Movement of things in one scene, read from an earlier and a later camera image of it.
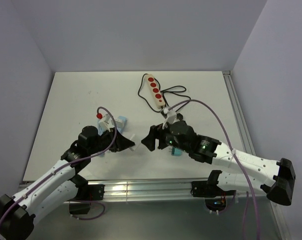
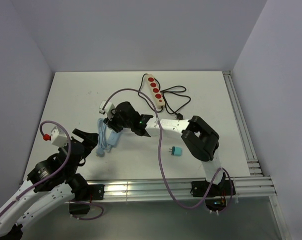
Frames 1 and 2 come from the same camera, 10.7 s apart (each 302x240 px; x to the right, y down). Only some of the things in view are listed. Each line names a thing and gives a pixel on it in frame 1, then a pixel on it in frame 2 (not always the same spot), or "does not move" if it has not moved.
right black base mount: (215, 197) does not move
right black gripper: (155, 131) -> (112, 124)
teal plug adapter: (175, 151) does not move
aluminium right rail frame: (238, 112) does not move
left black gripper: (121, 143) -> (90, 140)
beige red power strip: (156, 92) does not move
